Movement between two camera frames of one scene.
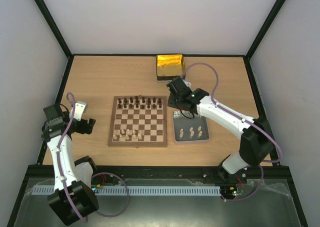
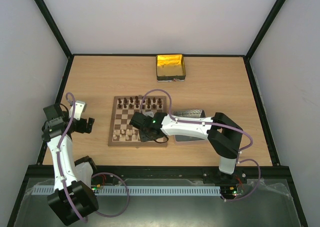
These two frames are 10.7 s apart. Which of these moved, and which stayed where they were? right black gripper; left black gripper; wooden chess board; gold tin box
Moved: right black gripper
Stayed: gold tin box; left black gripper; wooden chess board
